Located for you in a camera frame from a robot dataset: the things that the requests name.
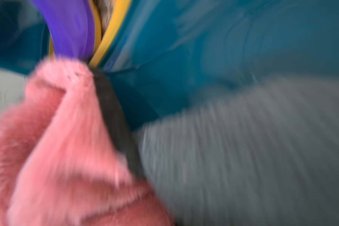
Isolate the teal rubber boot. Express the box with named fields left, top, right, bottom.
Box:
left=0, top=1, right=53, bottom=75
left=90, top=1, right=339, bottom=128

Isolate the pink microfiber cloth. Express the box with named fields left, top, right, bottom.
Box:
left=0, top=57, right=339, bottom=226

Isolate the purple rubber boot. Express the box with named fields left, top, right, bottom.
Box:
left=31, top=0, right=102, bottom=60

